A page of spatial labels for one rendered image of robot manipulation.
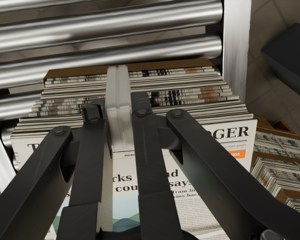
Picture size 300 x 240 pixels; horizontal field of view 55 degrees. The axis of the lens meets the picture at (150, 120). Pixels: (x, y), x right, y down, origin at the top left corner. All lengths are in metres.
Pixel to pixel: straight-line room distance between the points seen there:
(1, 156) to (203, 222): 0.43
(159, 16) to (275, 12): 1.04
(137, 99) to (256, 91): 1.44
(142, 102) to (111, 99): 0.02
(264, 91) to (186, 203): 1.27
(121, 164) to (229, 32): 0.32
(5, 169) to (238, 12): 0.56
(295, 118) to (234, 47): 1.28
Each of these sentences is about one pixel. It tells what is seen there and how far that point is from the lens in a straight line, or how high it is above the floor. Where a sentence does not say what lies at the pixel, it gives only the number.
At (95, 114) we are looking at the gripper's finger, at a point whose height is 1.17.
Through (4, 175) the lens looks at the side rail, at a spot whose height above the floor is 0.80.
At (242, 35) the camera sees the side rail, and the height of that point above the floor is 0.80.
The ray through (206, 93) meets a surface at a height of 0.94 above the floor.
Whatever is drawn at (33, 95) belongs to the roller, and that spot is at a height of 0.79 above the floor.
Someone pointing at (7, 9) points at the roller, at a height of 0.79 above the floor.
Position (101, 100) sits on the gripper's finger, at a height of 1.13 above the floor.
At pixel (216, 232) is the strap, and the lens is 0.46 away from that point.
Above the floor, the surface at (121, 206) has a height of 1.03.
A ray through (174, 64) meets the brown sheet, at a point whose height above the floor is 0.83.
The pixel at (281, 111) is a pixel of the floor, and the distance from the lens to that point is 1.74.
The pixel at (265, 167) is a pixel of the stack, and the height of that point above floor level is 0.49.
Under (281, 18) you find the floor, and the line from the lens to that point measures 1.53.
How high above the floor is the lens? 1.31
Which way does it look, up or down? 59 degrees down
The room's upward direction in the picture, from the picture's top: 168 degrees clockwise
